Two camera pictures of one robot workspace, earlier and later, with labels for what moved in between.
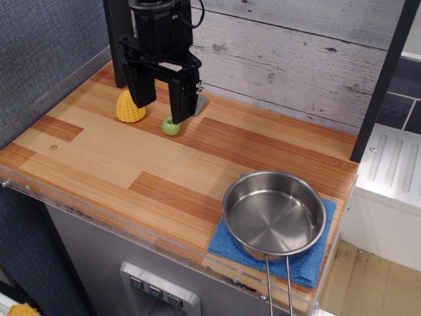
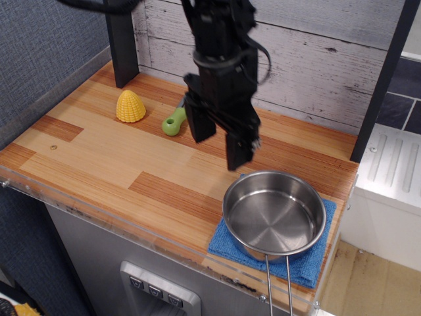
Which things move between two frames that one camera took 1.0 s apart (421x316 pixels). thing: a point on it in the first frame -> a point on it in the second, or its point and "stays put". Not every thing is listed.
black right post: [393, 55] stays put
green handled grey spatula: [170, 128] stays put
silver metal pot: [273, 214] stays put
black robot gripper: [162, 33] -> [222, 95]
